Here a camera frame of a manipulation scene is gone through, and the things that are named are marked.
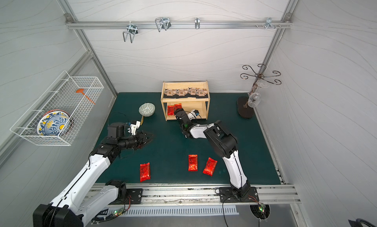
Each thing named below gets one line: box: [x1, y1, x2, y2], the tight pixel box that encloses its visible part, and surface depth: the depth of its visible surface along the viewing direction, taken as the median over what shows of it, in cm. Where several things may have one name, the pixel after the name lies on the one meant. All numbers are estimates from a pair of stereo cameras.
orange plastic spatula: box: [75, 88, 97, 105], surface depth 80 cm
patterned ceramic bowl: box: [138, 102, 156, 117], surface depth 110 cm
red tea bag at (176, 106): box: [173, 103, 183, 112], surface depth 112 cm
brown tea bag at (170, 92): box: [163, 88, 178, 97], surface depth 95 cm
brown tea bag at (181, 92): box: [175, 88, 189, 97], surface depth 95 cm
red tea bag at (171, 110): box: [167, 105, 175, 116], surface depth 107 cm
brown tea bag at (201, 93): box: [195, 87, 209, 99], surface depth 95 cm
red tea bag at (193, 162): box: [188, 154, 198, 172], surface depth 84 cm
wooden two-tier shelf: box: [160, 80, 211, 121], surface depth 95 cm
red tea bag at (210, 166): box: [202, 157, 218, 177], surface depth 83 cm
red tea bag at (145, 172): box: [139, 162, 151, 183], surface depth 81 cm
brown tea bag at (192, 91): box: [187, 86, 197, 95], surface depth 95 cm
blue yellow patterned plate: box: [36, 109, 74, 137], surface depth 62 cm
